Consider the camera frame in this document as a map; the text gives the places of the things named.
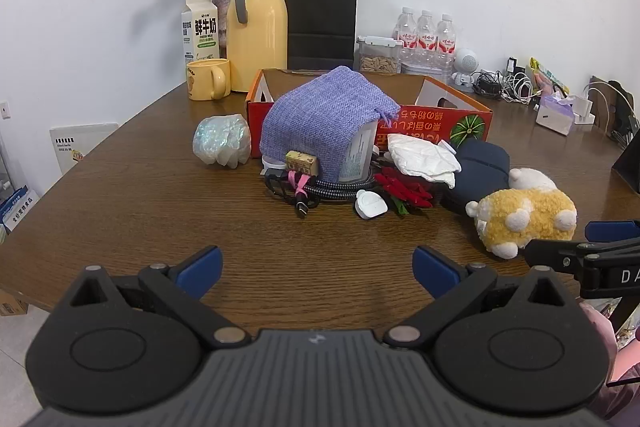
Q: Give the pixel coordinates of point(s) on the yellow mug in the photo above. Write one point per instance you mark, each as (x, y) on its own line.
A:
(202, 82)

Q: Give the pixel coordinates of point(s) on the glass flower vase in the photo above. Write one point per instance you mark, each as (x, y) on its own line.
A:
(222, 4)

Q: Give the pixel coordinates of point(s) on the purple knitted pouch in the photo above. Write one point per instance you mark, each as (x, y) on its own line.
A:
(320, 122)

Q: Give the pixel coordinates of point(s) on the iridescent plastic bag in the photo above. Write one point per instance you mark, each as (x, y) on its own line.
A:
(222, 139)

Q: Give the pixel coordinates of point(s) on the yellow thermos jug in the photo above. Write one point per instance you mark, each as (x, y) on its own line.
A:
(257, 37)

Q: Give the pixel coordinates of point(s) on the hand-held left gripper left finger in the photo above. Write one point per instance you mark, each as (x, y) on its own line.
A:
(202, 269)

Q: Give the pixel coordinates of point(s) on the small brown cardboard box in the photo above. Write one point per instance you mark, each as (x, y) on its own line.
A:
(10, 307)

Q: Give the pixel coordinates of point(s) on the white round charger puck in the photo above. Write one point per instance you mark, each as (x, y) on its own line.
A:
(370, 205)

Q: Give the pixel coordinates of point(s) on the clear plastic packet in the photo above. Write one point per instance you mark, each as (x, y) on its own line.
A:
(357, 152)

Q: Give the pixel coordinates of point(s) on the yellow white plush toy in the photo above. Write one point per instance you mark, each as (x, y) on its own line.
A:
(525, 212)

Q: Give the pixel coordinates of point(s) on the purple tissue pack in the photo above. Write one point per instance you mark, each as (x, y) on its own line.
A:
(555, 119)

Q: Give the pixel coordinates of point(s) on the white robot figure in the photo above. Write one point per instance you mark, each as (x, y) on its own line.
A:
(467, 59)

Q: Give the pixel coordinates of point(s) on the white wall socket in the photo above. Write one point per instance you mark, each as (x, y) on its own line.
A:
(5, 109)

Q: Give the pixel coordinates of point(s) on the white charger plug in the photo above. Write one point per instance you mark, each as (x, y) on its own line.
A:
(582, 107)

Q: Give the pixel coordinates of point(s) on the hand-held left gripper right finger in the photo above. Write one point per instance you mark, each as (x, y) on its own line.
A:
(432, 269)

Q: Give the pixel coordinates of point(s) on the pink clothing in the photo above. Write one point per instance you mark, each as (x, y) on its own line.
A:
(625, 382)

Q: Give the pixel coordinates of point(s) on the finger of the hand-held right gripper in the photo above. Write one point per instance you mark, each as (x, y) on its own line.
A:
(612, 231)
(547, 252)

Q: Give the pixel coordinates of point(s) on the black paper bag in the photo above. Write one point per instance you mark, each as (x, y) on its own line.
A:
(320, 7)

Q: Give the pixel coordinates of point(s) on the red orange cardboard box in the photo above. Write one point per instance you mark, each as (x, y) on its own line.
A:
(425, 122)

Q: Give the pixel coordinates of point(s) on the clear seed container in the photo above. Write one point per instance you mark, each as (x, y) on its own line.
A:
(380, 63)

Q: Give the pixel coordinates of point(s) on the blue white box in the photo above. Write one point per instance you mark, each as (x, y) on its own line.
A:
(17, 212)

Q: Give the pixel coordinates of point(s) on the dark zip case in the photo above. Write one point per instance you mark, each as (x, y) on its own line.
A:
(480, 172)

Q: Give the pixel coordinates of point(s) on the black desk rack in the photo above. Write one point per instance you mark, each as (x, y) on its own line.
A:
(622, 112)

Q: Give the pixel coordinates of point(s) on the small tan block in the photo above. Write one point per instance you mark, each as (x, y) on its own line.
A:
(301, 163)

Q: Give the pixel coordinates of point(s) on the dark angled object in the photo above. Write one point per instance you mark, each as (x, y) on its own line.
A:
(630, 172)

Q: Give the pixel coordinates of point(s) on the white milk carton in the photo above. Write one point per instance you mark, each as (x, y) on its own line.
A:
(202, 32)

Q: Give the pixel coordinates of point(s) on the white cloth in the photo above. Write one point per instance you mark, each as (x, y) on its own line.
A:
(422, 159)

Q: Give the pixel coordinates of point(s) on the black power adapter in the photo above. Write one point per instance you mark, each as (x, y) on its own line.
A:
(512, 64)

